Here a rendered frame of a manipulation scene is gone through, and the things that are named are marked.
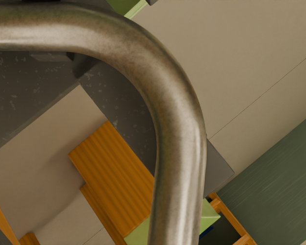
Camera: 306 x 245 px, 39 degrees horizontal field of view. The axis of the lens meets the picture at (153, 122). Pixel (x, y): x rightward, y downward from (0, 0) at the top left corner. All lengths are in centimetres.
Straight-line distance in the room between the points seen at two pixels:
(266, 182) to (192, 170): 612
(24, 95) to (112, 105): 6
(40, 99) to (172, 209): 12
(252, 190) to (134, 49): 613
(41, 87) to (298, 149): 619
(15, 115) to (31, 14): 8
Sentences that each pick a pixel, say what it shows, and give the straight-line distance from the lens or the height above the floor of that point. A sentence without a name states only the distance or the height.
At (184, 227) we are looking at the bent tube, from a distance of 25.
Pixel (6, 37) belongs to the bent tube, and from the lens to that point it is 27.
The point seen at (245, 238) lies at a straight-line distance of 568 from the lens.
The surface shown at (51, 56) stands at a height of 103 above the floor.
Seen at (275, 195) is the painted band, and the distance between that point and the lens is 633.
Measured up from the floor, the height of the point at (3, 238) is 108.
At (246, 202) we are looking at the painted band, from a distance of 635.
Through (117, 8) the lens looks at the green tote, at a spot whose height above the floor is 95.
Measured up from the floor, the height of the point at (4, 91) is 102.
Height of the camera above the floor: 121
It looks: 23 degrees down
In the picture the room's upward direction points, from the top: 141 degrees clockwise
